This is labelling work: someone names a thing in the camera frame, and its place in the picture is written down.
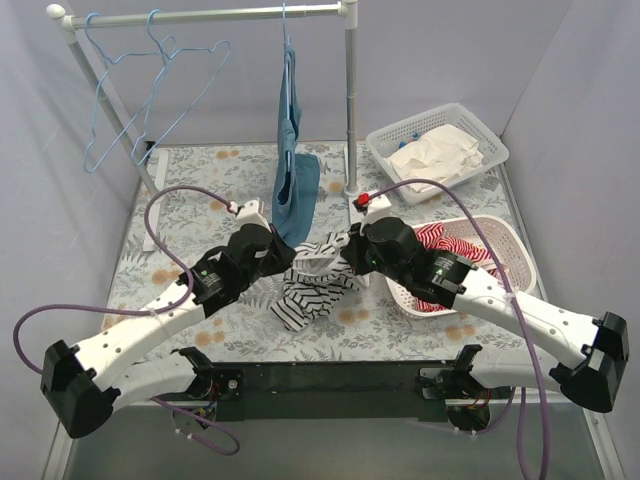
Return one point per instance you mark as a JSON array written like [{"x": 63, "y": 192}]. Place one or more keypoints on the blue hanging garment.
[{"x": 298, "y": 174}]

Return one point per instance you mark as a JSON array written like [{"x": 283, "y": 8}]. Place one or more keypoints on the floral table cloth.
[{"x": 364, "y": 325}]

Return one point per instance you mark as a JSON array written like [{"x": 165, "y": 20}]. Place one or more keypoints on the small blue object in basket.
[{"x": 403, "y": 145}]

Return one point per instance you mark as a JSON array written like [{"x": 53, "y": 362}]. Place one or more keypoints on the white plastic laundry basket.
[{"x": 507, "y": 245}]

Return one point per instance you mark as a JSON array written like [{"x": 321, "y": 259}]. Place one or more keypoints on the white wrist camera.
[
  {"x": 372, "y": 208},
  {"x": 251, "y": 213}
]

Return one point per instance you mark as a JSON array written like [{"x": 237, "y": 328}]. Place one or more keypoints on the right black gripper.
[{"x": 351, "y": 253}]

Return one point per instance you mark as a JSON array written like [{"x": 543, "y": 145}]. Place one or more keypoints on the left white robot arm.
[{"x": 87, "y": 382}]

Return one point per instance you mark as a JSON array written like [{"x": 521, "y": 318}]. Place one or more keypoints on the red white striped garment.
[{"x": 432, "y": 236}]

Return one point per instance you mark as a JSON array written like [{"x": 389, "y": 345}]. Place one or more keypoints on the light blue wire hanger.
[{"x": 107, "y": 100}]

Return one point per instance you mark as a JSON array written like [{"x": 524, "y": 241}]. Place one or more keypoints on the black white striped tank top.
[{"x": 316, "y": 281}]

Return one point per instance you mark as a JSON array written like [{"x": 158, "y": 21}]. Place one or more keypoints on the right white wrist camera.
[{"x": 372, "y": 208}]

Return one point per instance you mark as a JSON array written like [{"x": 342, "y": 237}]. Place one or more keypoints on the white basket at back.
[{"x": 384, "y": 142}]

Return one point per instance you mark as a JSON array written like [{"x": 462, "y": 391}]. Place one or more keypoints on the blue hanger holding garment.
[{"x": 286, "y": 41}]

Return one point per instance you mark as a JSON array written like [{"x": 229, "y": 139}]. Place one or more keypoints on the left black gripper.
[{"x": 282, "y": 251}]

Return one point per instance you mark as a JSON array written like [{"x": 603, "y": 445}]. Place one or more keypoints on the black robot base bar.
[{"x": 341, "y": 390}]

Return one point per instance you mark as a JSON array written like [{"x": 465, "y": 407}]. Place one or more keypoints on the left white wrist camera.
[{"x": 251, "y": 213}]

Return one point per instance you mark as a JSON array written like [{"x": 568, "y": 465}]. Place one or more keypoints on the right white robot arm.
[{"x": 588, "y": 355}]

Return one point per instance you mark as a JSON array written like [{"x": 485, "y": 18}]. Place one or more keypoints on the grey white clothes rack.
[{"x": 69, "y": 25}]

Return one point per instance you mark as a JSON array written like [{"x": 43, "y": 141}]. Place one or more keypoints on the cream white cloth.
[{"x": 441, "y": 154}]

